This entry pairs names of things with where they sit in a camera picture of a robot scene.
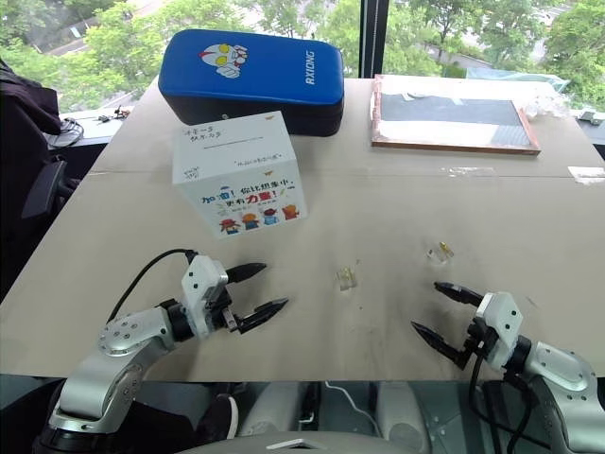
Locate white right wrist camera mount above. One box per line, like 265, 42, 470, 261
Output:
474, 291, 526, 375

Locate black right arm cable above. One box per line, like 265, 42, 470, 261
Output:
469, 348, 541, 454

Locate white cartoon cardboard box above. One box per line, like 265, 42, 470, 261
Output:
170, 111, 309, 240

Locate small dark parts on sill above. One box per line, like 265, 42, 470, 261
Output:
95, 105, 132, 123

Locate clear tape strip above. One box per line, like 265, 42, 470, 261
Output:
566, 165, 605, 184

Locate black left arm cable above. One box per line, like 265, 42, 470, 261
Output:
106, 249, 199, 325

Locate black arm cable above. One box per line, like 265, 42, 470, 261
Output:
469, 348, 541, 454
106, 249, 199, 325

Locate wood framed black board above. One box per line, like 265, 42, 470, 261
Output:
369, 73, 543, 159

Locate thin white cable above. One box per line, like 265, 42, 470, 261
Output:
324, 381, 380, 432

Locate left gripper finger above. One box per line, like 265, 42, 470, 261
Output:
234, 297, 290, 335
225, 262, 268, 287

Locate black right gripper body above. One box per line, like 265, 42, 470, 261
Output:
459, 315, 498, 371

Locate blue boxing pad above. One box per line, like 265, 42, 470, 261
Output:
157, 28, 346, 139

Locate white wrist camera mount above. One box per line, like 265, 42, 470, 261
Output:
181, 254, 232, 340
474, 291, 526, 375

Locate crumpled clear plastic wrap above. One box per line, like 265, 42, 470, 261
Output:
465, 65, 574, 125

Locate black office chair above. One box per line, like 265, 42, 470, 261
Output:
0, 141, 77, 294

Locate black window frame post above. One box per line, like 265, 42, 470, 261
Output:
359, 0, 391, 79

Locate clear plastic connector centre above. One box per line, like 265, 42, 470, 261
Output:
335, 266, 359, 291

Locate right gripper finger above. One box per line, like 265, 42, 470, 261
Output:
433, 281, 485, 309
410, 321, 474, 371

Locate white rounded robot leg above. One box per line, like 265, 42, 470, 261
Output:
376, 379, 432, 451
243, 381, 311, 437

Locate grey robot torso top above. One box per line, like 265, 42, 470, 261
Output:
186, 427, 429, 454

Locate black cable on sill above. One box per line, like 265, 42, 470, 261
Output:
60, 116, 87, 147

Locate dark shoe with white sole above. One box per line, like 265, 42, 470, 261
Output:
197, 391, 241, 440

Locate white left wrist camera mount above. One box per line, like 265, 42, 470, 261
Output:
181, 254, 232, 340

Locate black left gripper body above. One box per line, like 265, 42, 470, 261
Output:
206, 282, 248, 335

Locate clear plastic connector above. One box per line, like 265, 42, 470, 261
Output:
425, 240, 457, 269
335, 266, 359, 291

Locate black jacket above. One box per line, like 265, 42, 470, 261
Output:
0, 58, 63, 200

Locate clear plastic connector right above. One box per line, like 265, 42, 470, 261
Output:
425, 240, 457, 269

